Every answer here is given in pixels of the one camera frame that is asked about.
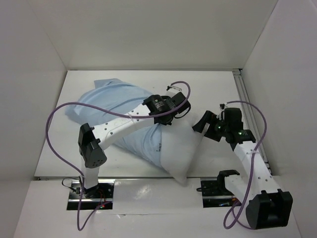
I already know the white pillow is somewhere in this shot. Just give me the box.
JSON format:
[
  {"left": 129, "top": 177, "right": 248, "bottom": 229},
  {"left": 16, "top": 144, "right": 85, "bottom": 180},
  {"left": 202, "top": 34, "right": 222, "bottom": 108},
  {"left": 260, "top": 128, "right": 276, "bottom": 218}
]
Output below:
[{"left": 156, "top": 112, "right": 203, "bottom": 186}]

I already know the light blue pillowcase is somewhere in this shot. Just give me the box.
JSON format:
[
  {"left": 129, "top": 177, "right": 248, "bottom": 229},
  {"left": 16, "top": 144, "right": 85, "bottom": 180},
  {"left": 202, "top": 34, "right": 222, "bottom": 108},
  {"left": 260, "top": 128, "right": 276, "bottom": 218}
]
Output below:
[{"left": 64, "top": 78, "right": 164, "bottom": 172}]

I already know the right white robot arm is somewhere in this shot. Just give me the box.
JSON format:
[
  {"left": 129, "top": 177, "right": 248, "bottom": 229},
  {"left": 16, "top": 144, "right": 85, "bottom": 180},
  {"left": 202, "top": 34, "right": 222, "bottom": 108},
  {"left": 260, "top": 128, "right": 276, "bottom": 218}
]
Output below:
[{"left": 193, "top": 108, "right": 293, "bottom": 230}]

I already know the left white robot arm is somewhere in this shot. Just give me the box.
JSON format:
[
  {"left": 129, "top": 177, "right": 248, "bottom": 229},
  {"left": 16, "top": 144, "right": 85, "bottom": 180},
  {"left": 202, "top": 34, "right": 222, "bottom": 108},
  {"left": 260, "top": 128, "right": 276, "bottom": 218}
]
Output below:
[{"left": 78, "top": 92, "right": 191, "bottom": 198}]

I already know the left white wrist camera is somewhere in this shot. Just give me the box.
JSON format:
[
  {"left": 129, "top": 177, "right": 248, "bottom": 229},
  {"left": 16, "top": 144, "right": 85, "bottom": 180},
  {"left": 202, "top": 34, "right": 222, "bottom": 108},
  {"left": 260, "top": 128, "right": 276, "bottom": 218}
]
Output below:
[{"left": 166, "top": 85, "right": 182, "bottom": 92}]

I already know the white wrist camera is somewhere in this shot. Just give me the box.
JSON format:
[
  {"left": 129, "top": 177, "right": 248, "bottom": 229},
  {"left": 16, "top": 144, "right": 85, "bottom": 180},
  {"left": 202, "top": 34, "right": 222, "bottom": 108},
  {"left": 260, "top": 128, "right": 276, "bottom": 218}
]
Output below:
[
  {"left": 166, "top": 85, "right": 182, "bottom": 92},
  {"left": 218, "top": 104, "right": 227, "bottom": 118}
]

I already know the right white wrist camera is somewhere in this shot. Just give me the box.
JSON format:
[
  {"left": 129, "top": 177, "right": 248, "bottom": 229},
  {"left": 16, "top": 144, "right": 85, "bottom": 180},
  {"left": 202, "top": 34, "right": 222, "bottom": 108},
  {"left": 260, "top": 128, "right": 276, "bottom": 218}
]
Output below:
[{"left": 218, "top": 104, "right": 227, "bottom": 118}]

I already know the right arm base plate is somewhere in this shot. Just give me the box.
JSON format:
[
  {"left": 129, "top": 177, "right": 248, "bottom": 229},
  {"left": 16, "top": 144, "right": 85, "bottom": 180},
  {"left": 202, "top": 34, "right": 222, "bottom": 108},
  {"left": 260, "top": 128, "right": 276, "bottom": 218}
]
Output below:
[{"left": 196, "top": 178, "right": 237, "bottom": 208}]

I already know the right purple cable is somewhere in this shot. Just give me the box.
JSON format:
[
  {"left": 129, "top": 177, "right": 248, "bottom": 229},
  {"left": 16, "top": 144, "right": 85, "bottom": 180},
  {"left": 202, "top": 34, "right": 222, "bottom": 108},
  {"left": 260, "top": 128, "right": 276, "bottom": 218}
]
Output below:
[{"left": 222, "top": 100, "right": 268, "bottom": 229}]

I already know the purple cable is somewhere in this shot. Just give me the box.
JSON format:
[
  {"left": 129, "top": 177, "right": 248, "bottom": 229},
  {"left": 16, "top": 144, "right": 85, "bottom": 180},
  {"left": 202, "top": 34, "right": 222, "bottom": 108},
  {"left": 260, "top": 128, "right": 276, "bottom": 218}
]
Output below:
[
  {"left": 46, "top": 80, "right": 191, "bottom": 231},
  {"left": 222, "top": 100, "right": 268, "bottom": 229}
]

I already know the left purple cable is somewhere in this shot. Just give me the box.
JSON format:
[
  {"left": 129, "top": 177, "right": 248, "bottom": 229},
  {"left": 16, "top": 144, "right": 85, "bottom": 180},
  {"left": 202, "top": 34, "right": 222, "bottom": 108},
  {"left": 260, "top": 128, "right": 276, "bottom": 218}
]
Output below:
[{"left": 46, "top": 80, "right": 191, "bottom": 231}]

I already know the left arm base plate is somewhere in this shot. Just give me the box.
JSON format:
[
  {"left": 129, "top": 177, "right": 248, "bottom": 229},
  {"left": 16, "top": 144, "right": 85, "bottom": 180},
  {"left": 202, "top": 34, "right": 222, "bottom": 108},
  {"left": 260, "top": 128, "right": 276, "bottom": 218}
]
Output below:
[{"left": 62, "top": 179, "right": 114, "bottom": 211}]

